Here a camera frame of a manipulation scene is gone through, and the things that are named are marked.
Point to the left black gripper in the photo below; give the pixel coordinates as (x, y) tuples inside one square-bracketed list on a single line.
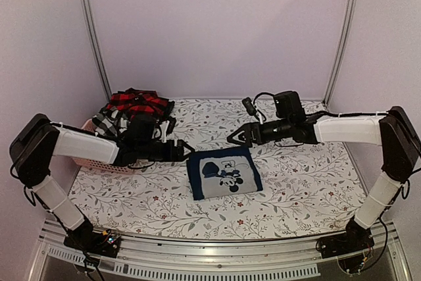
[(179, 156)]

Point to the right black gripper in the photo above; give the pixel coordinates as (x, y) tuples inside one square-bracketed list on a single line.
[(249, 127)]

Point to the navy blue t-shirt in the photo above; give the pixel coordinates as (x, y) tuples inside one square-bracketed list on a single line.
[(222, 172)]

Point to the black white checkered cloth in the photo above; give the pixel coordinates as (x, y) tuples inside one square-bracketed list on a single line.
[(110, 123)]

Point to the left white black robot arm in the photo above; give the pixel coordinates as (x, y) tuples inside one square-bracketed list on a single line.
[(34, 151)]

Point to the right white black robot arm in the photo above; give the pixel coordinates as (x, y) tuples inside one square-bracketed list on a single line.
[(390, 130)]

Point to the pink plastic laundry basket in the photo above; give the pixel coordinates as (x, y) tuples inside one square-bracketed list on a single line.
[(102, 166)]

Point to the red black plaid shirt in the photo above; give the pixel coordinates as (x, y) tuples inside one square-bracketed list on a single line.
[(133, 102)]

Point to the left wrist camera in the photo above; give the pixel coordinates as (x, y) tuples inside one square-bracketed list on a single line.
[(167, 128)]

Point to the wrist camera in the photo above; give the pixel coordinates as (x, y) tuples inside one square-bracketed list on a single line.
[(167, 128), (252, 110)]

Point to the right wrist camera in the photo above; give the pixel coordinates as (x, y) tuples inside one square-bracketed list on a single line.
[(252, 110)]

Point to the right aluminium frame post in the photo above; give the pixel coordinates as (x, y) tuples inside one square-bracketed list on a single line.
[(340, 51)]

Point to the aluminium frame post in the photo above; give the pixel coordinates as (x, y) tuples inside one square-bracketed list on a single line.
[(95, 47), (340, 51)]

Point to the front aluminium rail base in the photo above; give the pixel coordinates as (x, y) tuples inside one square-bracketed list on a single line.
[(158, 258)]

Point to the left aluminium frame post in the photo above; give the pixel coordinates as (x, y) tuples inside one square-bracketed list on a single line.
[(95, 47)]

